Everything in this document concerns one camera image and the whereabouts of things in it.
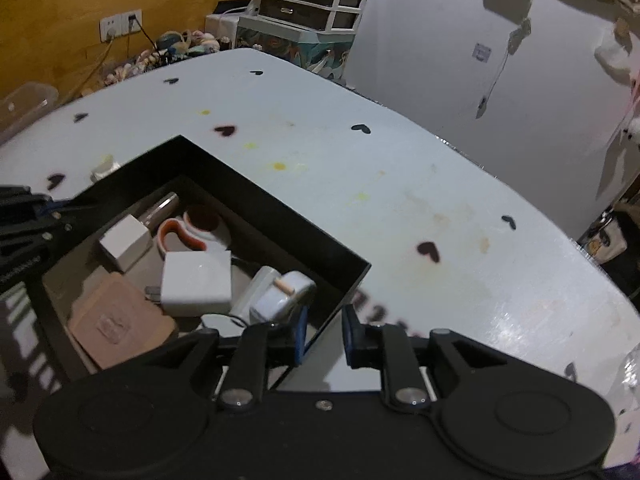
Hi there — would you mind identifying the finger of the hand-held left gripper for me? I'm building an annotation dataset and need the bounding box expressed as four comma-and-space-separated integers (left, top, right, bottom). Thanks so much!
0, 219, 77, 267
0, 185, 99, 232

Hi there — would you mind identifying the white plug adapter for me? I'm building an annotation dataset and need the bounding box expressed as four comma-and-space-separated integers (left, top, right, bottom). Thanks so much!
248, 270, 317, 326

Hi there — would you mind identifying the pile of plush toys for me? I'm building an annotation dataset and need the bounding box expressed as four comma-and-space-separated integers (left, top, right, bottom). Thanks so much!
102, 30, 236, 88

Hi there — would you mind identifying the brown tube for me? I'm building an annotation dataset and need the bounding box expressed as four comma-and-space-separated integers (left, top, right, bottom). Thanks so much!
136, 191, 180, 228

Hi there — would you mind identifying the dark printed bag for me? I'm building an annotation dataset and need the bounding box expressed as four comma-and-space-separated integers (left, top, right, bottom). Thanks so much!
577, 205, 632, 267

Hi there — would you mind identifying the beige flat case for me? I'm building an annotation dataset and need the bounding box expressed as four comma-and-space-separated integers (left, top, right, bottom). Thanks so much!
66, 272, 180, 371

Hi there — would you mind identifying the white hanging bag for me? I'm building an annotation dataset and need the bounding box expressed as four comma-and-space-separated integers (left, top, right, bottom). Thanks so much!
594, 17, 640, 86

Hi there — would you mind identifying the round white cup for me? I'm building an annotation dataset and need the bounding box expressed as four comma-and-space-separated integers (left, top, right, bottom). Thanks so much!
182, 204, 231, 248

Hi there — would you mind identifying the black power cable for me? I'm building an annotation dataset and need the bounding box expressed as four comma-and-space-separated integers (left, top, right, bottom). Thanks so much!
131, 17, 166, 58

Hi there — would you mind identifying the white round case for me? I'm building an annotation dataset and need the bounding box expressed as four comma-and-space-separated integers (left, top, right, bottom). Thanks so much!
200, 312, 251, 342

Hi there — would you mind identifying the white appliance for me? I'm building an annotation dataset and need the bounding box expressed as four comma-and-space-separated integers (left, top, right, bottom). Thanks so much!
205, 0, 261, 43

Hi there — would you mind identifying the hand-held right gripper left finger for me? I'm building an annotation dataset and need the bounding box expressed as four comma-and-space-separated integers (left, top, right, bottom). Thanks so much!
107, 305, 309, 413

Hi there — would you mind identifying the clear plastic wrapper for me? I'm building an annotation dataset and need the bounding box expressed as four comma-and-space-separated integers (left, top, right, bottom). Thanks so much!
612, 345, 640, 423

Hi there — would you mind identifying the translucent plastic piece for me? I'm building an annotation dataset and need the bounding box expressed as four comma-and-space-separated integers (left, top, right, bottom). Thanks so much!
90, 157, 121, 183

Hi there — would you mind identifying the wall socket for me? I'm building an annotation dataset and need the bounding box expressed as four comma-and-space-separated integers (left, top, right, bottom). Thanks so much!
99, 9, 143, 43

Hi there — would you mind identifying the heart-shaped orange white dish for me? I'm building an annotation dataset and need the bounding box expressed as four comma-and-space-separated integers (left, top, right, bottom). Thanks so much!
156, 218, 207, 261

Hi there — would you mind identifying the white charger block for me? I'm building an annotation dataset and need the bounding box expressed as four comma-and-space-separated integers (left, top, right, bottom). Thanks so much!
231, 265, 281, 318

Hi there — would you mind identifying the clear plastic bin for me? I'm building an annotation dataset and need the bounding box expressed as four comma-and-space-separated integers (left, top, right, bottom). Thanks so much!
0, 81, 60, 146

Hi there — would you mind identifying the black storage box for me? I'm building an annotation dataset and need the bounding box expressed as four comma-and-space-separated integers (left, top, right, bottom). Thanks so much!
22, 135, 373, 386

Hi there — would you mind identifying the white cube adapter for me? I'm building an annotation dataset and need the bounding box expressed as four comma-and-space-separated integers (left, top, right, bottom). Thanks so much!
98, 213, 152, 272

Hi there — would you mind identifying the colourful printed storage box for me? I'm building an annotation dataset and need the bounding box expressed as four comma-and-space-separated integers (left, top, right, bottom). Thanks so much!
235, 15, 357, 86

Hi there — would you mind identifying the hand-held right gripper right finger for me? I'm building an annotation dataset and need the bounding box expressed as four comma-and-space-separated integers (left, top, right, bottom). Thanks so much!
341, 304, 538, 413

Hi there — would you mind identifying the white square charger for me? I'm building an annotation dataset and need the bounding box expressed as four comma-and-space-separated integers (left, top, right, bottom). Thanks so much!
145, 250, 233, 318

